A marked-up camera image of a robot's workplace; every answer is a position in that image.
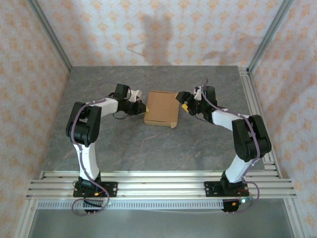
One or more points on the brown cardboard box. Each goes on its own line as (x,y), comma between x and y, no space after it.
(161,109)

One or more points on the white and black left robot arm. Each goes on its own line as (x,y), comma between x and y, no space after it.
(109,106)

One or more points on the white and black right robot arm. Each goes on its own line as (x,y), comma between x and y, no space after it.
(223,120)

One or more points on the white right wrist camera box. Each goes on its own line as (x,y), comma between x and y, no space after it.
(197,94)

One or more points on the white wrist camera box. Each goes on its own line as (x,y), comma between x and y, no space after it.
(197,94)
(135,94)

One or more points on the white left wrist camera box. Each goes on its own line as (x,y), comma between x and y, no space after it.
(135,94)

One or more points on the aluminium side rail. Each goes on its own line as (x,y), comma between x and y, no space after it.
(251,99)

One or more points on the aluminium cross rail frame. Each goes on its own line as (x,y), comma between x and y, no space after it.
(161,186)

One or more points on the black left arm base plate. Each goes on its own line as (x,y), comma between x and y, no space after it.
(111,189)

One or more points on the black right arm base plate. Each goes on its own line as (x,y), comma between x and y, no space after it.
(210,189)

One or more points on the aluminium corner post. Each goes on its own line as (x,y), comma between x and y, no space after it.
(53,37)
(268,37)

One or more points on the aluminium frame leg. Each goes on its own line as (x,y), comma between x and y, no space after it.
(297,220)
(23,220)

